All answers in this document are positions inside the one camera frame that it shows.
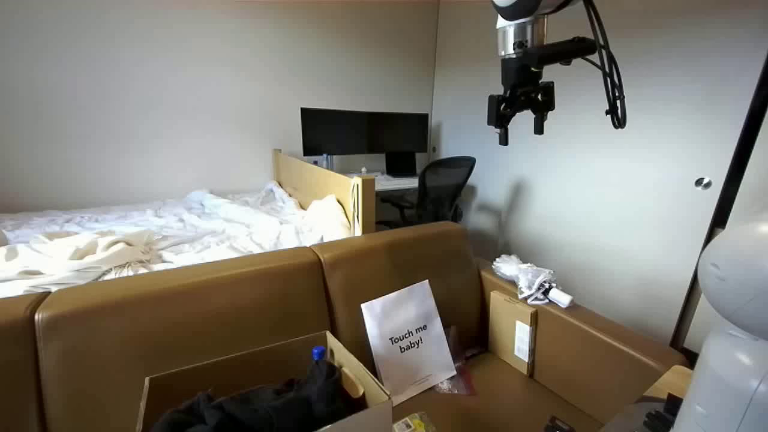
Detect white bed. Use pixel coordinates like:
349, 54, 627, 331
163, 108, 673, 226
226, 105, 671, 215
0, 179, 354, 300

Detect yellow green packet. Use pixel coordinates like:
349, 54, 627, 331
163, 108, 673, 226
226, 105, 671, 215
391, 409, 438, 432

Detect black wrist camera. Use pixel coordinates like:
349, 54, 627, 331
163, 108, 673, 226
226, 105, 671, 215
511, 35, 605, 72

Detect white desk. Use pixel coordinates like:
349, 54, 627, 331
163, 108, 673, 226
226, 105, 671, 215
330, 151, 423, 196

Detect black office chair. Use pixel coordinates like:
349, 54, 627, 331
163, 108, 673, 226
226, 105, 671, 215
396, 153, 478, 228

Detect black cloth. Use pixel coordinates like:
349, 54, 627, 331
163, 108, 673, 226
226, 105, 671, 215
151, 357, 367, 432

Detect wooden bed footboard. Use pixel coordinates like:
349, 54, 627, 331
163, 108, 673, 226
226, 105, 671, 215
271, 149, 379, 238

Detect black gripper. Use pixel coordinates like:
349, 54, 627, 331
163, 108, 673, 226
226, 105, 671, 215
487, 54, 557, 149

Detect black computer monitor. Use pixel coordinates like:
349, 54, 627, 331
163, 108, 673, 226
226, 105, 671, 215
299, 105, 430, 177

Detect black pole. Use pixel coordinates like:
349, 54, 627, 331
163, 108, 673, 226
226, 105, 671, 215
670, 54, 768, 349

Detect small cardboard box white label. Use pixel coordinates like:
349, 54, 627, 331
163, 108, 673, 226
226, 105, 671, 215
487, 287, 537, 378

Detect white sign card with text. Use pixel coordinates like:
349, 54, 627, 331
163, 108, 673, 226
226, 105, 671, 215
357, 279, 459, 405

